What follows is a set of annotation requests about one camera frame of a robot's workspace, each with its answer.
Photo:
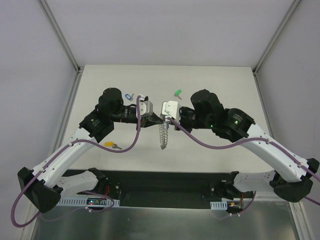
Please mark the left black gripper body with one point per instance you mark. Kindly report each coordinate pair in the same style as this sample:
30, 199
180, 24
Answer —
142, 121

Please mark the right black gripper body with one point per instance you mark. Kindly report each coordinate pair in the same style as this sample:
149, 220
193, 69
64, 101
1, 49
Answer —
178, 124

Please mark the metal disc keyring holder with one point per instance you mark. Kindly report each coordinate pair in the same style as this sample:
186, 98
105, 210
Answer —
163, 136

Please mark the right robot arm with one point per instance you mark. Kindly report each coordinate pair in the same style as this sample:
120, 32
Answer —
291, 175

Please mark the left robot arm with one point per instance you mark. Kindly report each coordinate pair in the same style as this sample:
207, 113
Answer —
44, 184

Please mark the key with green tag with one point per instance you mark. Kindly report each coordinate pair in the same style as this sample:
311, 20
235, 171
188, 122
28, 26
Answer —
177, 94

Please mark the key with blue outlined tag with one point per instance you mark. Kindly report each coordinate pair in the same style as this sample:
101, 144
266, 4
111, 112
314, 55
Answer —
129, 97

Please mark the key with yellow tag lower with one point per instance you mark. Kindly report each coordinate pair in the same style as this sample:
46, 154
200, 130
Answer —
112, 145

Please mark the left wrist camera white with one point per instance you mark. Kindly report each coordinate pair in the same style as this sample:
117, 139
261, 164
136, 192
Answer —
144, 107

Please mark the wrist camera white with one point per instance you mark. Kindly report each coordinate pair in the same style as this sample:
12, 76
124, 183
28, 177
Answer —
170, 109
144, 107

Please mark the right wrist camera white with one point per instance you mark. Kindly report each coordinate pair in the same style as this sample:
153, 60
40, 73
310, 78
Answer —
170, 109

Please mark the left aluminium frame post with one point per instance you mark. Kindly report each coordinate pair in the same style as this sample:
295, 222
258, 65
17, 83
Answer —
59, 34

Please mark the aluminium frame post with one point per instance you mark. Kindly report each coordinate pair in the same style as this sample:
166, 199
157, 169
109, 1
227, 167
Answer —
277, 34
59, 34

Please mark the right aluminium frame post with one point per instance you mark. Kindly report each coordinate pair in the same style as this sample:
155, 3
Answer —
277, 34

